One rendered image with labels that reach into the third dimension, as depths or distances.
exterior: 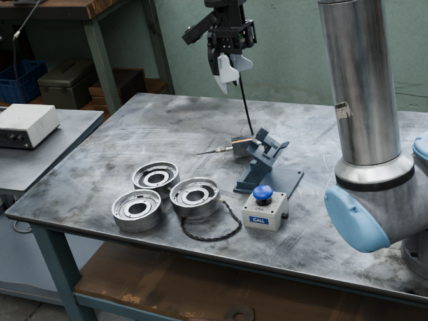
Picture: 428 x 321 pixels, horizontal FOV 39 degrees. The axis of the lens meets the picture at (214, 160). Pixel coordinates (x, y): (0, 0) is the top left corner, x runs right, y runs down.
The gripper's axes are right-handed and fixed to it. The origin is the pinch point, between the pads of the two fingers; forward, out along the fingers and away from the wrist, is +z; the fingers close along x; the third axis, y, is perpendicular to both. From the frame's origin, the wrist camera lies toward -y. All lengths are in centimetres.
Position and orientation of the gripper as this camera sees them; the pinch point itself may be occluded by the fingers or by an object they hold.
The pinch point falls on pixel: (227, 84)
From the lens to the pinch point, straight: 136.5
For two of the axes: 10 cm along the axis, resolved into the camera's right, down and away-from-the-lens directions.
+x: 5.1, -4.9, 7.1
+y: 8.4, 1.1, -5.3
